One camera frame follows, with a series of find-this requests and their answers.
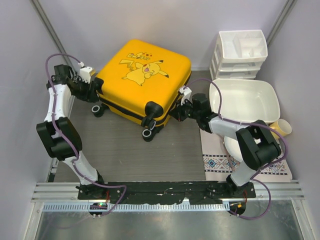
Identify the yellow mug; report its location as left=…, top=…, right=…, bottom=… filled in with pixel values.
left=269, top=119, right=292, bottom=137

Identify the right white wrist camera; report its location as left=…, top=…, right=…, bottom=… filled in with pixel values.
left=178, top=85, right=192, bottom=106

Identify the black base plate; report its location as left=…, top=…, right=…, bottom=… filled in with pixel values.
left=76, top=181, right=256, bottom=205

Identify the aluminium frame rail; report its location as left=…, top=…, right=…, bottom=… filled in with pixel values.
left=31, top=181, right=305, bottom=205

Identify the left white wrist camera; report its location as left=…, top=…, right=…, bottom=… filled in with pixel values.
left=78, top=61, right=96, bottom=84

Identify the grey cable duct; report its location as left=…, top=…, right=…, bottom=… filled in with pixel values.
left=42, top=201, right=230, bottom=213

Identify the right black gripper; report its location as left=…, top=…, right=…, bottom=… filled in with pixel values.
left=169, top=97, right=200, bottom=122

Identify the yellow Pikachu suitcase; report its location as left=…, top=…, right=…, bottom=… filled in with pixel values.
left=95, top=39, right=192, bottom=142

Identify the patterned placemat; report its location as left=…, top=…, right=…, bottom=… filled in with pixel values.
left=200, top=130, right=293, bottom=183

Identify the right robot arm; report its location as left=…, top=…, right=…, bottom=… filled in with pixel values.
left=169, top=93, right=281, bottom=198

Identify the white plastic basin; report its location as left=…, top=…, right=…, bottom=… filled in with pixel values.
left=209, top=79, right=281, bottom=124

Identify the white round plate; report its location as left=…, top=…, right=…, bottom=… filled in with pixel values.
left=224, top=136, right=243, bottom=162

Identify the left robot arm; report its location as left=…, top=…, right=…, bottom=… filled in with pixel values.
left=36, top=64, right=107, bottom=200

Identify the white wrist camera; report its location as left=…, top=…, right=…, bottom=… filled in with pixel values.
left=178, top=85, right=192, bottom=106
left=78, top=61, right=96, bottom=84

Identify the white drawer organizer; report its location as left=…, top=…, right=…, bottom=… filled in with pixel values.
left=209, top=29, right=268, bottom=80

